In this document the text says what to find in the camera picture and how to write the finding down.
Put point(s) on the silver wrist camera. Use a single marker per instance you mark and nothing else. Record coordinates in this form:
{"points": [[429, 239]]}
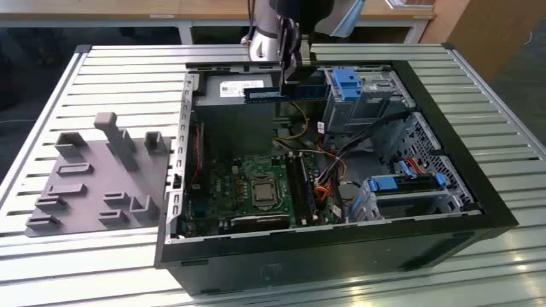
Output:
{"points": [[347, 19]]}

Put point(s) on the round grey case speaker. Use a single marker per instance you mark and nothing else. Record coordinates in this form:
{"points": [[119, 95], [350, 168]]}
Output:
{"points": [[347, 192]]}

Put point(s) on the black open PC case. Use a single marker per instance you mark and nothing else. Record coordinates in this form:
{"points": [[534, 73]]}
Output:
{"points": [[298, 262]]}

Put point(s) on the hard disk in blue carrier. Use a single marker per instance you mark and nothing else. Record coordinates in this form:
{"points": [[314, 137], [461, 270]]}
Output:
{"points": [[383, 185]]}

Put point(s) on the grey parts rack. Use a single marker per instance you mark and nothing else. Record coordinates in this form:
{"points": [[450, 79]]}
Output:
{"points": [[97, 192]]}

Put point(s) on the grey metal disk bay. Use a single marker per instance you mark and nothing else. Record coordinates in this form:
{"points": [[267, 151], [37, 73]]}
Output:
{"points": [[426, 199]]}

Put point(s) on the blue plastic drive latch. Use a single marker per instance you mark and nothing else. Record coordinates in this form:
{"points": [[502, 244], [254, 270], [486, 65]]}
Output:
{"points": [[347, 84]]}

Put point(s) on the wooden cabinet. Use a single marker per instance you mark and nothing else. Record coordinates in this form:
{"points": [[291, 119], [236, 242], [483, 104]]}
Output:
{"points": [[490, 32]]}

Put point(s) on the grey power supply unit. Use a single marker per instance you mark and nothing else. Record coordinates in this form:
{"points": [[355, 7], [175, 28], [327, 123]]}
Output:
{"points": [[234, 128]]}

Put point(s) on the green motherboard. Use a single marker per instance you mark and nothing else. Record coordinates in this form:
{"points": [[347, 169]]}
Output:
{"points": [[222, 192]]}

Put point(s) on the black graphics card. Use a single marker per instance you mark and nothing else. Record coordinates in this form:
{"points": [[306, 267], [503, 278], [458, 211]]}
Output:
{"points": [[260, 221]]}

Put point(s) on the wooden desk white frame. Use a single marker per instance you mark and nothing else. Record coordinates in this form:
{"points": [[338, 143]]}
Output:
{"points": [[85, 8]]}

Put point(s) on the grey metal drive cage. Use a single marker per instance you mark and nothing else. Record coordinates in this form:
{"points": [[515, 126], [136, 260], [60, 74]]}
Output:
{"points": [[366, 108]]}

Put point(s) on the silver CPU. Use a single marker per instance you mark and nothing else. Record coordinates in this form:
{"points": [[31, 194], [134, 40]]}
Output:
{"points": [[264, 192]]}

